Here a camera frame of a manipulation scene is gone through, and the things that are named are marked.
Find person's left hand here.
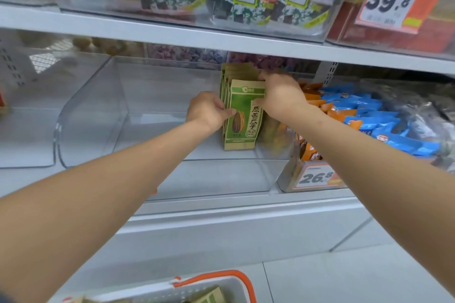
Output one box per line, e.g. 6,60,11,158
186,91,237,135

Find grey metal shelf board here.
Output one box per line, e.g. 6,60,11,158
0,4,455,77
0,157,395,293

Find perforated metal shelf upright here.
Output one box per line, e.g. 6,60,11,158
314,61,339,86

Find pile of blue snack packets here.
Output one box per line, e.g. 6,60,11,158
320,83,441,158

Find green kraft packet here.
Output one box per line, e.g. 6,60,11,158
183,286,227,303

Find row of green kraft packets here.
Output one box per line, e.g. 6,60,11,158
219,62,262,136

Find person's left forearm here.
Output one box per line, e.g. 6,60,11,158
0,119,214,303

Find purple candy bags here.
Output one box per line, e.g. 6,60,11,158
145,43,300,73

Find green sunflower seed packet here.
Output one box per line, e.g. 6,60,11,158
223,79,266,151

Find orange basket handle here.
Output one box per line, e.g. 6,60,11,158
172,270,257,303

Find person's right hand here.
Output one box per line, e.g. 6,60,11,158
253,70,310,123

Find pile of orange snack packets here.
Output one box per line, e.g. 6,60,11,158
297,80,358,162

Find white shopping basket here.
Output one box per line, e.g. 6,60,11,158
48,275,249,303

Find red snack packets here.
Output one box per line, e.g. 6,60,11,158
328,0,455,55

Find person's right forearm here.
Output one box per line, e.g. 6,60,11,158
284,103,455,294

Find pile of clear grey bags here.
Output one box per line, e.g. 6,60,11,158
361,78,455,174

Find yellow round snacks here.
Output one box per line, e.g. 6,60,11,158
71,36,144,58

